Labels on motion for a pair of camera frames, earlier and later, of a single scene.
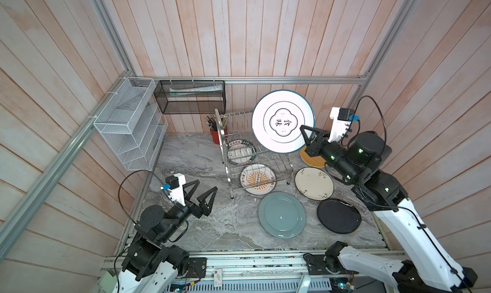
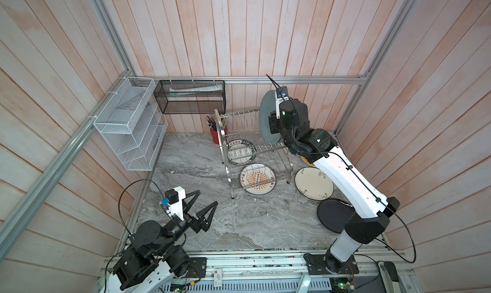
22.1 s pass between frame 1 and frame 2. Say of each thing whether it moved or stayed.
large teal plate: moved
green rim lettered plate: stayed
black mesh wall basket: stayed
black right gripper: moved
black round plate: stayed
